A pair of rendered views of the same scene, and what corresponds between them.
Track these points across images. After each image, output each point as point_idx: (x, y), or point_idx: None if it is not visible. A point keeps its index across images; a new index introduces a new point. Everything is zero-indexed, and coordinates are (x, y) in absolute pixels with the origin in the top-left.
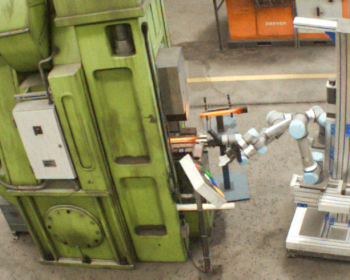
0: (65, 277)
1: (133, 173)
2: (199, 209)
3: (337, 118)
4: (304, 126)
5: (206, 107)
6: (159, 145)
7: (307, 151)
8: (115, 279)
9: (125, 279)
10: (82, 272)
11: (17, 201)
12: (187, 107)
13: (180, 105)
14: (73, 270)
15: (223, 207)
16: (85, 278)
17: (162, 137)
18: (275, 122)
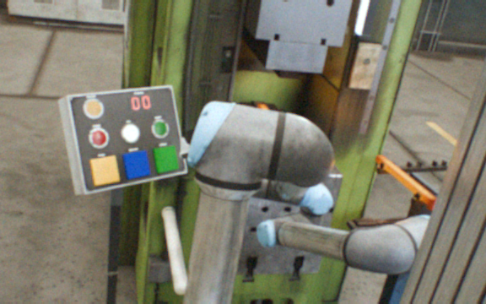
0: (92, 198)
1: (154, 84)
2: (110, 198)
3: (405, 299)
4: (213, 131)
5: (411, 163)
6: (166, 40)
7: (196, 250)
8: (91, 247)
9: (92, 258)
10: (105, 213)
11: (123, 57)
12: (288, 49)
13: (257, 13)
14: (107, 203)
15: (172, 271)
16: (92, 217)
17: (180, 32)
18: (387, 225)
